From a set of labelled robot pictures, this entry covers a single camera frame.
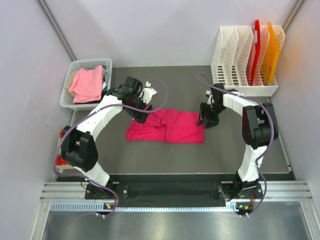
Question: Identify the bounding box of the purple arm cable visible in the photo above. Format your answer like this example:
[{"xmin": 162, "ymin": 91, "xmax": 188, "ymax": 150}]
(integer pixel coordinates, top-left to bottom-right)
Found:
[
  {"xmin": 54, "ymin": 79, "xmax": 168, "ymax": 219},
  {"xmin": 196, "ymin": 73, "xmax": 273, "ymax": 217}
]

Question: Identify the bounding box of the beige cloth in basket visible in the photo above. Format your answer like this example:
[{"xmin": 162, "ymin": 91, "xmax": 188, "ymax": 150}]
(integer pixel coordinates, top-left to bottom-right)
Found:
[{"xmin": 64, "ymin": 70, "xmax": 78, "ymax": 97}]

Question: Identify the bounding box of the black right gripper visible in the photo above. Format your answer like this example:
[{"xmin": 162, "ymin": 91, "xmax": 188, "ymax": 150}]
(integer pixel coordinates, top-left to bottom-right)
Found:
[{"xmin": 197, "ymin": 102, "xmax": 228, "ymax": 129}]

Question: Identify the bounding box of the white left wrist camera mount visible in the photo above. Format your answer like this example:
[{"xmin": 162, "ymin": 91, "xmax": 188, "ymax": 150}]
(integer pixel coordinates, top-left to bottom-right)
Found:
[{"xmin": 139, "ymin": 81, "xmax": 158, "ymax": 104}]

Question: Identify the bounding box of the red plastic folder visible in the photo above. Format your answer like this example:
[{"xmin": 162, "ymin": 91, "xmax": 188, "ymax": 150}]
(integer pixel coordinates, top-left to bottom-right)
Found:
[{"xmin": 247, "ymin": 19, "xmax": 261, "ymax": 86}]

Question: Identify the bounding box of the red and green book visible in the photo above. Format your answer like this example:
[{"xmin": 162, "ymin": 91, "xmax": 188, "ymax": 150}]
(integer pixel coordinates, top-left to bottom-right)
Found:
[{"xmin": 55, "ymin": 129, "xmax": 68, "ymax": 167}]

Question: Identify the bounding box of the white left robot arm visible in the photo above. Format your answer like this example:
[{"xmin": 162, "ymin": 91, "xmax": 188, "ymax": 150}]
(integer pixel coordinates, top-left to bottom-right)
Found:
[{"xmin": 61, "ymin": 77, "xmax": 157, "ymax": 199}]

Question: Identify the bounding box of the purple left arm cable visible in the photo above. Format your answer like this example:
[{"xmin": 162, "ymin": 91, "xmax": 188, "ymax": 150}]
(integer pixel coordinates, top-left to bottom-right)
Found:
[{"xmin": 54, "ymin": 79, "xmax": 168, "ymax": 219}]

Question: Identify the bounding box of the white file organiser rack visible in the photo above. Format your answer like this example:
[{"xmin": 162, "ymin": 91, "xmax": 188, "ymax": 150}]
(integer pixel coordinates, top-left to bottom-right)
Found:
[{"xmin": 210, "ymin": 26, "xmax": 278, "ymax": 97}]

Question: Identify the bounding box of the light pink t shirt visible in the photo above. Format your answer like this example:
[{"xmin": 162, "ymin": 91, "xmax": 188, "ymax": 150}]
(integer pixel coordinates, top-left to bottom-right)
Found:
[{"xmin": 68, "ymin": 65, "xmax": 105, "ymax": 104}]

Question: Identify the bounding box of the magenta t shirt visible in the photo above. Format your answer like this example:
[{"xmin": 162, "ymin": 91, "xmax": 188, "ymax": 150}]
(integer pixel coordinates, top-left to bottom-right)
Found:
[{"xmin": 125, "ymin": 108, "xmax": 205, "ymax": 144}]

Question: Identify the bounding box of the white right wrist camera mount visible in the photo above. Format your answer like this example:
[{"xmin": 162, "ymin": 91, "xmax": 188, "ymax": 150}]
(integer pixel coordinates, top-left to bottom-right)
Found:
[{"xmin": 205, "ymin": 90, "xmax": 214, "ymax": 106}]

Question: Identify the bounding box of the grey slotted cable duct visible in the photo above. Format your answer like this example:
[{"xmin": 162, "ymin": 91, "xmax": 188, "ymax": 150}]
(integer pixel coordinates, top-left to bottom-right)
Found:
[{"xmin": 50, "ymin": 202, "xmax": 251, "ymax": 213}]

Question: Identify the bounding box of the orange plastic folder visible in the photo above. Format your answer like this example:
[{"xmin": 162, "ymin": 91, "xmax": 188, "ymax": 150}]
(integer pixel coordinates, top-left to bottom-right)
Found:
[{"xmin": 260, "ymin": 21, "xmax": 285, "ymax": 86}]

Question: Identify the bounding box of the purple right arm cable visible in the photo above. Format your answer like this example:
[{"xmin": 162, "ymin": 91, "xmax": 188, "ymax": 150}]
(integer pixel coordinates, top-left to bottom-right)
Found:
[{"xmin": 196, "ymin": 73, "xmax": 273, "ymax": 217}]

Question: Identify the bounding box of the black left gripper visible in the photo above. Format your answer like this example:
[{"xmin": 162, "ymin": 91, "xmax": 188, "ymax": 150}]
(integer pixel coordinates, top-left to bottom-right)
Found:
[{"xmin": 125, "ymin": 94, "xmax": 154, "ymax": 125}]

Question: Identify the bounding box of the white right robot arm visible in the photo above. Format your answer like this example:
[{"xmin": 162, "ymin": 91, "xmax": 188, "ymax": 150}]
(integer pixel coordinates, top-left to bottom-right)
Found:
[{"xmin": 197, "ymin": 83, "xmax": 279, "ymax": 201}]

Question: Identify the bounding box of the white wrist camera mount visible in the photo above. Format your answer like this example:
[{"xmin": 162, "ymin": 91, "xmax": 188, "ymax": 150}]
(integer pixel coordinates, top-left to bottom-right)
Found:
[
  {"xmin": 205, "ymin": 90, "xmax": 214, "ymax": 106},
  {"xmin": 139, "ymin": 81, "xmax": 158, "ymax": 104}
]

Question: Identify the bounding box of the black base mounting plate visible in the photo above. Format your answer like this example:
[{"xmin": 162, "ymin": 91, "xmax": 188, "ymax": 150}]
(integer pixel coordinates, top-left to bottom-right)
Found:
[{"xmin": 84, "ymin": 173, "xmax": 253, "ymax": 208}]

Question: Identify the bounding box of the aluminium frame rail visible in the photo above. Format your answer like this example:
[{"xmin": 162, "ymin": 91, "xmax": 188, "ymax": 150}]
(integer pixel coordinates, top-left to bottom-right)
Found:
[{"xmin": 40, "ymin": 181, "xmax": 313, "ymax": 202}]

